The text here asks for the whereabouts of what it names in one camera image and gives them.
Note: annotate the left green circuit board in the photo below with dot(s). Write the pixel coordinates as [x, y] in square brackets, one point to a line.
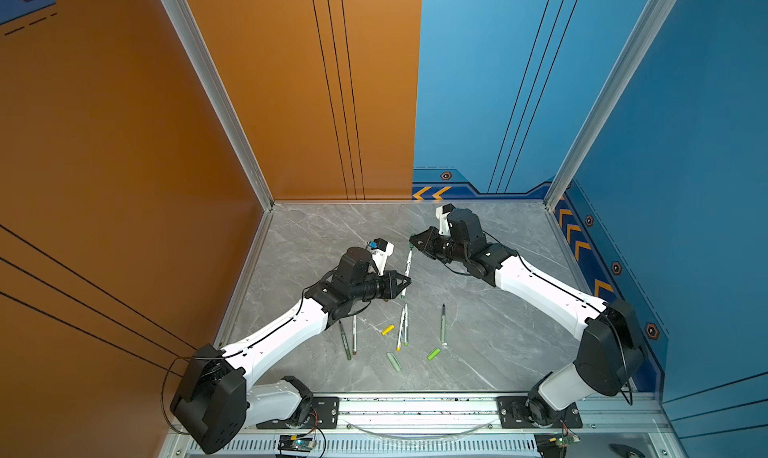
[295, 446]

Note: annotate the aluminium right corner post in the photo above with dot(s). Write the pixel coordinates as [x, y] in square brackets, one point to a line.
[640, 40]

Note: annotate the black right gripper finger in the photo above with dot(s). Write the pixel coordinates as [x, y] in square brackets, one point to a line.
[429, 235]
[426, 248]

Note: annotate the right green circuit board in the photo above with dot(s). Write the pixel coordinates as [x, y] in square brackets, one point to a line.
[563, 441]

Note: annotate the white pen yellow tip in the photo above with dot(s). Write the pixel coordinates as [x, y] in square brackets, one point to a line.
[401, 329]

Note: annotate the pale green pen cap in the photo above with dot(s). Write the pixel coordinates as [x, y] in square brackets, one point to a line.
[394, 362]

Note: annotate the aluminium left corner post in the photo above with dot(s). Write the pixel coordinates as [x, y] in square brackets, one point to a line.
[192, 40]

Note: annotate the white pen brown tip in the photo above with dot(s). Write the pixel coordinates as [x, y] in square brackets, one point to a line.
[354, 335]

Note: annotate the aluminium corner post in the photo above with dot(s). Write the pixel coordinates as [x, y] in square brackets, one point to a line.
[640, 40]
[192, 40]

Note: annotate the green circuit board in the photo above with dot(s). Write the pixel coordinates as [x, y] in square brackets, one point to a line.
[295, 446]
[563, 441]

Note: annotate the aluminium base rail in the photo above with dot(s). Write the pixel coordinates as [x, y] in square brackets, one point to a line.
[466, 424]

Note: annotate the dark green pen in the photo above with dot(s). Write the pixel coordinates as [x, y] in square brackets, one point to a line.
[345, 341]

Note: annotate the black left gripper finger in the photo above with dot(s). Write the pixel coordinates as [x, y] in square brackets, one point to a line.
[395, 278]
[394, 290]

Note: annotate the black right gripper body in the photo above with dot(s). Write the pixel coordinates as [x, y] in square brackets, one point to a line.
[451, 251]

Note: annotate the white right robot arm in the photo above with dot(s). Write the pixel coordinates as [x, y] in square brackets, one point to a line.
[612, 347]

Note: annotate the black object bottom right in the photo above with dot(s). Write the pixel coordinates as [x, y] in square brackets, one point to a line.
[626, 451]

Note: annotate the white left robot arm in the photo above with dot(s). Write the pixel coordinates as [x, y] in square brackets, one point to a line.
[219, 393]

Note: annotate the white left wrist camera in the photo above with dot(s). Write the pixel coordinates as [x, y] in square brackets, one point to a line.
[380, 250]

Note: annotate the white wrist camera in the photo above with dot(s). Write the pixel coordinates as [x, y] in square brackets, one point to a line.
[442, 213]
[380, 250]

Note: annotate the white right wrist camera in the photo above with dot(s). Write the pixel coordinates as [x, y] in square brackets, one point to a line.
[442, 213]

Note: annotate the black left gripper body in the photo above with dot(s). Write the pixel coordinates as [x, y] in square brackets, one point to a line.
[373, 288]

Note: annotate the white pen green tip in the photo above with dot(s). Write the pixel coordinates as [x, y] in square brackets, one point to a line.
[407, 269]

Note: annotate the light green pen black tip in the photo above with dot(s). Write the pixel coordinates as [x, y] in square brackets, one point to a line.
[443, 325]

